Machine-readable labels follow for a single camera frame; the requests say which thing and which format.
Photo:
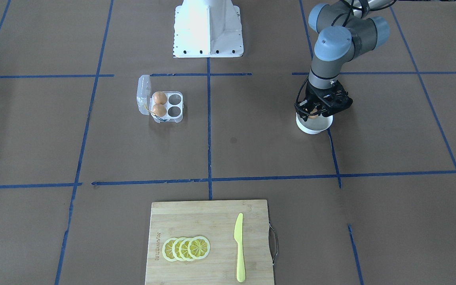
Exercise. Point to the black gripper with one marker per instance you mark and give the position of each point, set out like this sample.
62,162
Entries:
314,99

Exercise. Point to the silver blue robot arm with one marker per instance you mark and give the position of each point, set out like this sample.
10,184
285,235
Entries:
345,32

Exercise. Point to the brown egg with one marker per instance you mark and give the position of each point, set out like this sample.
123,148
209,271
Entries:
160,97
313,116
159,110

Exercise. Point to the lemon slice front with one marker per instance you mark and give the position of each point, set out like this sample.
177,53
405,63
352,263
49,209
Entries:
199,247

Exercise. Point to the clear plastic egg box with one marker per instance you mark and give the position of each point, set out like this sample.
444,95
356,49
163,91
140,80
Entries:
174,105

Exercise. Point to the yellow plastic knife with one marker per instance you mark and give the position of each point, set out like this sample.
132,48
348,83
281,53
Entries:
240,261

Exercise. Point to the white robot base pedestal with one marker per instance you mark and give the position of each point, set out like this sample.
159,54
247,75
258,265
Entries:
207,29

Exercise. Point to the wooden cutting board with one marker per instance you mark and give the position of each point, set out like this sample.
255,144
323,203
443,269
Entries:
214,220

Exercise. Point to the lemon slice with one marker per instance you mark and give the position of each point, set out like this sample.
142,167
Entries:
184,250
168,250
199,247
176,249

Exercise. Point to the white bowl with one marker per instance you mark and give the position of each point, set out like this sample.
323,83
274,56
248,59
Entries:
314,126

